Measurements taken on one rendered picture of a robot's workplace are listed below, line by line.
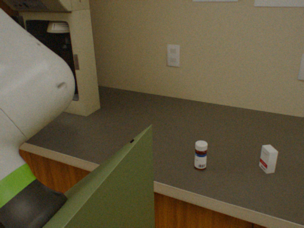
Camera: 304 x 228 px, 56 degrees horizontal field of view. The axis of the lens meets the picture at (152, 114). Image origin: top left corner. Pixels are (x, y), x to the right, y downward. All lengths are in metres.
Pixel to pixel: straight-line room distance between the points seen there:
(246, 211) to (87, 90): 0.87
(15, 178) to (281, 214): 0.66
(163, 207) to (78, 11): 0.84
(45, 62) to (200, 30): 1.05
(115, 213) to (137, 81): 1.32
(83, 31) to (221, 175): 0.82
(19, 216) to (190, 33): 1.20
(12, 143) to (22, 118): 0.05
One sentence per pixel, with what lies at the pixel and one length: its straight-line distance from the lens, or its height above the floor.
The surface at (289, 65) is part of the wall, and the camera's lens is 1.42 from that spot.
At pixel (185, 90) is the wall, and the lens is 1.56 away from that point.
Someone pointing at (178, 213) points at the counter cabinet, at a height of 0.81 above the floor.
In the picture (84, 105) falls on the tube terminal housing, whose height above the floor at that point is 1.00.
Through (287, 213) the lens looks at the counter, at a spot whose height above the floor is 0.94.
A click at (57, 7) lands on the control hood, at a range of 1.27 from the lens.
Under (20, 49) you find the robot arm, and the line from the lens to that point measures 0.53.
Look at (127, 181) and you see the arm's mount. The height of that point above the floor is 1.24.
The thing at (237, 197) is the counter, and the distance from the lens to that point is 0.89.
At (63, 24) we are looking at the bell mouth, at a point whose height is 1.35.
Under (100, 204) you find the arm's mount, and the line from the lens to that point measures 0.37.
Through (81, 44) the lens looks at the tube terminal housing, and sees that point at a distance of 1.31.
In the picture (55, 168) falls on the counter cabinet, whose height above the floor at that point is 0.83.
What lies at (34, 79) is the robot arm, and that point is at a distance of 0.49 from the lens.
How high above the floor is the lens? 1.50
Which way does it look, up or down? 24 degrees down
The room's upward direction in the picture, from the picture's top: 2 degrees counter-clockwise
